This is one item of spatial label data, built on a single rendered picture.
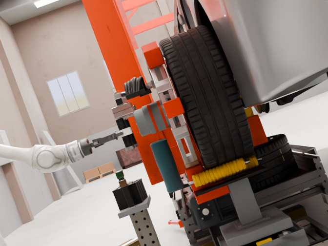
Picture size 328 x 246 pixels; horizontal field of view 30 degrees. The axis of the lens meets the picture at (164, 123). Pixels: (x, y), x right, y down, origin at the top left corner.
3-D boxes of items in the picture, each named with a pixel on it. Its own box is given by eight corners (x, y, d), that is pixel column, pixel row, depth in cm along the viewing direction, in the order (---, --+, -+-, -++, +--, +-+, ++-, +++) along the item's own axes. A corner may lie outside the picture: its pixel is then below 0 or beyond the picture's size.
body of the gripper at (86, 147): (86, 156, 277) (105, 149, 277) (83, 156, 269) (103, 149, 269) (80, 140, 277) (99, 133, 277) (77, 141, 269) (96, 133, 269)
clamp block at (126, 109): (134, 112, 271) (130, 100, 271) (114, 119, 271) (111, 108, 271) (134, 112, 276) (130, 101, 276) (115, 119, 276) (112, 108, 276)
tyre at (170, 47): (204, 4, 262) (203, 44, 327) (152, 23, 262) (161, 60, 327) (261, 148, 252) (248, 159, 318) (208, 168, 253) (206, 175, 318)
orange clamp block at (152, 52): (165, 63, 272) (159, 47, 267) (149, 70, 272) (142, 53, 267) (162, 56, 278) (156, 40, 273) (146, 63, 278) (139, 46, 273)
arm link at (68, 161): (75, 164, 278) (70, 165, 265) (43, 176, 278) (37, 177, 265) (67, 142, 279) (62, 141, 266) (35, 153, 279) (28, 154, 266)
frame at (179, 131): (201, 165, 262) (156, 47, 263) (187, 171, 262) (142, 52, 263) (195, 159, 317) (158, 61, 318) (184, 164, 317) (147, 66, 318)
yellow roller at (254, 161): (264, 164, 286) (260, 153, 287) (205, 186, 287) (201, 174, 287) (262, 163, 292) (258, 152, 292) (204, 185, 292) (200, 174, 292)
